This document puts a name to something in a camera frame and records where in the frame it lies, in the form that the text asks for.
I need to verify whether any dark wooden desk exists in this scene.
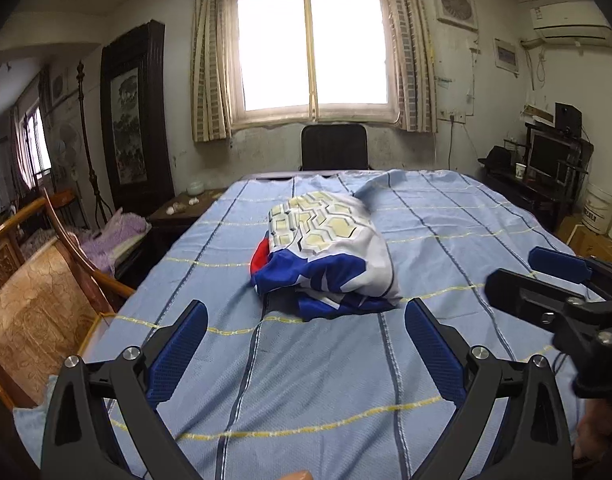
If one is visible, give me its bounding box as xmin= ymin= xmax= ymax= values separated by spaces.
xmin=478 ymin=157 xmax=594 ymax=233

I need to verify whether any large bright window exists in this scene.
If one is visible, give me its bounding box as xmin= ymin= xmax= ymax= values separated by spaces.
xmin=226 ymin=0 xmax=404 ymax=128

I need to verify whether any dark framed landscape painting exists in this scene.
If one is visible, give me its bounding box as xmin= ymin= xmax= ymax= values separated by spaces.
xmin=100 ymin=20 xmax=177 ymax=203

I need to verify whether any beige checked curtain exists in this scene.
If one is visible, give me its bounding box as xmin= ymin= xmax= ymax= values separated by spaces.
xmin=386 ymin=0 xmax=439 ymax=133
xmin=191 ymin=0 xmax=234 ymax=143

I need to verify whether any black office chair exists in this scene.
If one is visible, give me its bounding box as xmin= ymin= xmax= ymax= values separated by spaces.
xmin=298 ymin=123 xmax=374 ymax=172

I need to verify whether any dark metal coat stand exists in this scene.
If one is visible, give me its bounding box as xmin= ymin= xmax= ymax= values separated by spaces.
xmin=75 ymin=60 xmax=109 ymax=226

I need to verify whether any white wall exhaust fan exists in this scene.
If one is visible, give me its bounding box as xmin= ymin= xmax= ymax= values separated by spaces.
xmin=433 ymin=0 xmax=479 ymax=31

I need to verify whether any blue white printed jacket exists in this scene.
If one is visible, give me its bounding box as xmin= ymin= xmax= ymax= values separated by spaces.
xmin=250 ymin=190 xmax=403 ymax=322

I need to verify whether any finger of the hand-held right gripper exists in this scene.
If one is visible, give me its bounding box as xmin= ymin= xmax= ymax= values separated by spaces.
xmin=484 ymin=268 xmax=594 ymax=333
xmin=528 ymin=246 xmax=612 ymax=301

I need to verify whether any person's right hand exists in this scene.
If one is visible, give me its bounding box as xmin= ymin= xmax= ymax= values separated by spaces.
xmin=573 ymin=395 xmax=612 ymax=466

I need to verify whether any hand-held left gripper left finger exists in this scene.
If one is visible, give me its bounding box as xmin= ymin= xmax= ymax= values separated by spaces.
xmin=40 ymin=300 xmax=209 ymax=480

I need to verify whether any white wall air conditioner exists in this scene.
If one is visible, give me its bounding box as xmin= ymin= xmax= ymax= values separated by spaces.
xmin=518 ymin=0 xmax=612 ymax=51

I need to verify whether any black hat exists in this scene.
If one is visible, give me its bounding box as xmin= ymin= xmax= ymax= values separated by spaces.
xmin=478 ymin=145 xmax=516 ymax=171

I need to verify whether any black speaker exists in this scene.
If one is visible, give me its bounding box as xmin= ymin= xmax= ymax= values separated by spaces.
xmin=554 ymin=102 xmax=583 ymax=138

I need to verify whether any white plastic bucket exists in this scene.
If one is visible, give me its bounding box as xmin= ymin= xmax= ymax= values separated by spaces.
xmin=580 ymin=182 xmax=612 ymax=235

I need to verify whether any computer monitor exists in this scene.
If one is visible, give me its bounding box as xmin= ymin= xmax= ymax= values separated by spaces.
xmin=528 ymin=130 xmax=574 ymax=181

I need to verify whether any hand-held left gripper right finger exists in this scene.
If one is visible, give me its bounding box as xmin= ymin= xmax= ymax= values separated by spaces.
xmin=405 ymin=298 xmax=576 ymax=480

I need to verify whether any wooden armchair with golden cushion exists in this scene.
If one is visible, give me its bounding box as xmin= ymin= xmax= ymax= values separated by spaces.
xmin=0 ymin=187 xmax=137 ymax=408

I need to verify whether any small barred window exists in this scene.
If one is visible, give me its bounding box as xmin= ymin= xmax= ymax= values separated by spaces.
xmin=16 ymin=105 xmax=54 ymax=191

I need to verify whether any standing electric fan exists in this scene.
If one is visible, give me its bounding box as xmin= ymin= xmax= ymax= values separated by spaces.
xmin=56 ymin=122 xmax=84 ymax=171

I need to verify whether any purple fluffy blanket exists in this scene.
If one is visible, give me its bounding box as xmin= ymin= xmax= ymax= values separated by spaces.
xmin=78 ymin=207 xmax=152 ymax=273

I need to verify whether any dark wooden nightstand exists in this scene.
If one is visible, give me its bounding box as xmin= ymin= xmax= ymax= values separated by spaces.
xmin=147 ymin=187 xmax=227 ymax=261

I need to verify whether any white box with yellow edge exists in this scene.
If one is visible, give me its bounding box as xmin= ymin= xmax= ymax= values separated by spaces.
xmin=78 ymin=312 xmax=119 ymax=356

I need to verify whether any light blue checked bed sheet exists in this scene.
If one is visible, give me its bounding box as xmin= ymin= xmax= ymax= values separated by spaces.
xmin=13 ymin=169 xmax=594 ymax=480

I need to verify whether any white electrical panel box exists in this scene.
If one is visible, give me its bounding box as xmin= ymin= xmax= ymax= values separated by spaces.
xmin=493 ymin=37 xmax=519 ymax=76

